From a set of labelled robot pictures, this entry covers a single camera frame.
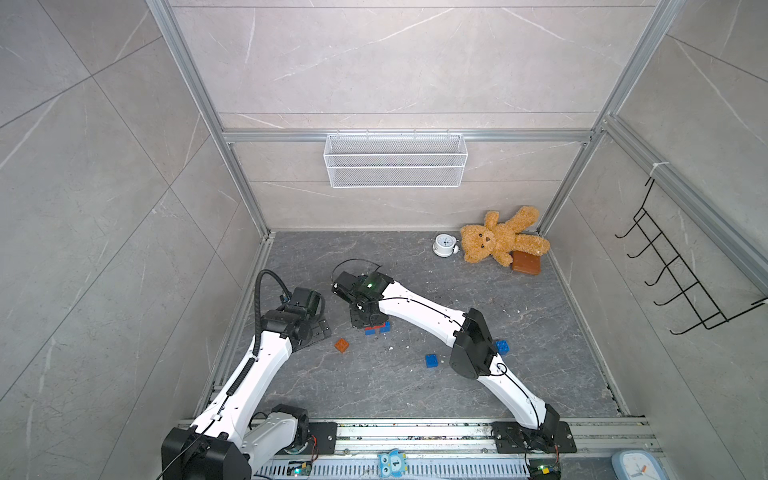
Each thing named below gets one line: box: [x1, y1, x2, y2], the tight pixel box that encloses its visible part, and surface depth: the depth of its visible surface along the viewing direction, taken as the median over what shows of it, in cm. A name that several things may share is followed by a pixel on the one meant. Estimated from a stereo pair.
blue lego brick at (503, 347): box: [496, 340, 511, 355], surface depth 87 cm
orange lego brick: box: [334, 338, 350, 354], surface depth 90 cm
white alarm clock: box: [432, 234, 459, 257], surface depth 113 cm
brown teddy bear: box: [460, 206, 551, 267], surface depth 109 cm
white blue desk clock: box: [611, 450, 668, 480], surface depth 69 cm
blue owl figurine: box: [378, 448, 409, 479], surface depth 70 cm
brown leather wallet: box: [511, 250, 541, 275], surface depth 109 cm
